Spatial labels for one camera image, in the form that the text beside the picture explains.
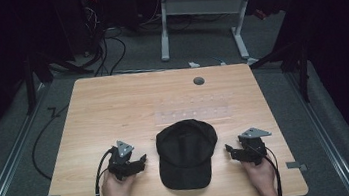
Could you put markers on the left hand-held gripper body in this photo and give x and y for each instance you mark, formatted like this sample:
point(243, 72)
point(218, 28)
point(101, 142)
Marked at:
point(120, 158)

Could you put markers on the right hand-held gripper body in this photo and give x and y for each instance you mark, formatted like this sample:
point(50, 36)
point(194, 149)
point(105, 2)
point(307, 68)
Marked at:
point(252, 147)

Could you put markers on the black baseball cap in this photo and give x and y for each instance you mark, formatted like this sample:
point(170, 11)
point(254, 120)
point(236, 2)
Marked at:
point(186, 153)

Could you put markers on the person's right hand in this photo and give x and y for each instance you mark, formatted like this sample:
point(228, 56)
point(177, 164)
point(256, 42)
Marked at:
point(262, 176)

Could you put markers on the person's left hand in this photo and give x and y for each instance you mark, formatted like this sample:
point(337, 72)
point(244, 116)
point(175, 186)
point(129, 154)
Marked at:
point(117, 192)

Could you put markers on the clear plastic strip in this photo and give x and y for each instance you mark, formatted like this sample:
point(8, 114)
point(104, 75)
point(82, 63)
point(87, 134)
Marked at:
point(194, 111)

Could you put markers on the black metal stand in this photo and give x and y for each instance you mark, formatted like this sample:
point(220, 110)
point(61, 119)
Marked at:
point(31, 82)
point(295, 59)

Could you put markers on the desk with white legs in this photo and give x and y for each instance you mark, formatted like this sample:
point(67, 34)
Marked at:
point(199, 6)

